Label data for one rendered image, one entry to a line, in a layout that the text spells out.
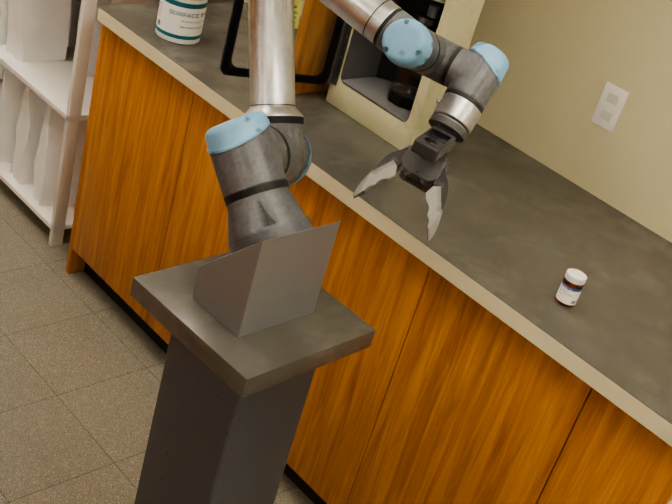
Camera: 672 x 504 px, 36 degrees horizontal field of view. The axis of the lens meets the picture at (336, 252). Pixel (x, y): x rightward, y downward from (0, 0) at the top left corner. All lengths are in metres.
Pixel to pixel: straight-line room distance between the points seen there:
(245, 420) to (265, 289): 0.27
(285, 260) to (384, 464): 0.93
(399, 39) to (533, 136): 1.28
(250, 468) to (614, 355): 0.75
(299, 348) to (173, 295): 0.25
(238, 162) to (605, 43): 1.30
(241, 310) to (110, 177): 1.54
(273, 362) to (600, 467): 0.75
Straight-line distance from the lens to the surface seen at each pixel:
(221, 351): 1.74
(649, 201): 2.76
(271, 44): 1.92
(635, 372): 2.10
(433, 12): 2.67
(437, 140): 1.72
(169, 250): 3.03
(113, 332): 3.32
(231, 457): 1.94
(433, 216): 1.74
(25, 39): 3.77
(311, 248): 1.78
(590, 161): 2.83
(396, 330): 2.39
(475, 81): 1.80
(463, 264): 2.22
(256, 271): 1.70
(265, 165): 1.77
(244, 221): 1.75
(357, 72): 2.81
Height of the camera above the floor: 1.96
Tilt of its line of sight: 29 degrees down
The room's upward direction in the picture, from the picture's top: 17 degrees clockwise
